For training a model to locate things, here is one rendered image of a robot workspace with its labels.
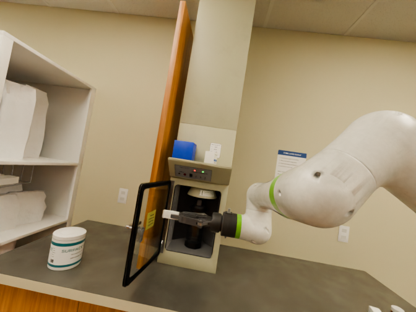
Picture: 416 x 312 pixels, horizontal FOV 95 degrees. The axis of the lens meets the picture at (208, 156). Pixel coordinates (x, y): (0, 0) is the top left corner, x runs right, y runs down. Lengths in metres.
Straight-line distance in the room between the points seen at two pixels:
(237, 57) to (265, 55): 0.56
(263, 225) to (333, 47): 1.53
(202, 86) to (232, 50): 0.26
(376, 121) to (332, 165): 0.12
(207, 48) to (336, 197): 1.05
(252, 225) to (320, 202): 0.45
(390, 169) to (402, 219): 1.56
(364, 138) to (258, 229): 0.48
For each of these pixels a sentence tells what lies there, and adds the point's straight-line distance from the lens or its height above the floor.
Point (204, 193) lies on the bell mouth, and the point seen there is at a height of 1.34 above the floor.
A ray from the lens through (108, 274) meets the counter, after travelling 1.12.
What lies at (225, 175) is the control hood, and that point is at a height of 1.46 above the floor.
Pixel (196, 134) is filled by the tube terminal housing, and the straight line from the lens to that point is 1.06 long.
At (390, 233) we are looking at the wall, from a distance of 1.96.
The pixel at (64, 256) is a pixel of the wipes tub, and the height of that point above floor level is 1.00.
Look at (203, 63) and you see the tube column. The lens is 1.20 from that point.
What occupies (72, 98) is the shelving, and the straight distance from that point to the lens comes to 1.98.
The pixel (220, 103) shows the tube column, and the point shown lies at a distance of 1.10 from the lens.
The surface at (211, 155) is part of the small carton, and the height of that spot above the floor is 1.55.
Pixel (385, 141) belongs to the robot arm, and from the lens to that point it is 0.44.
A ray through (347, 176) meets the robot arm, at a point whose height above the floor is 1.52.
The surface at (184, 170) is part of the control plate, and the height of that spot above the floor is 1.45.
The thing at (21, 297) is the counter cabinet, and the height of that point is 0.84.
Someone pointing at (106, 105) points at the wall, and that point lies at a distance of 1.81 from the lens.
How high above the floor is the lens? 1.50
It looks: 3 degrees up
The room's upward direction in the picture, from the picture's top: 9 degrees clockwise
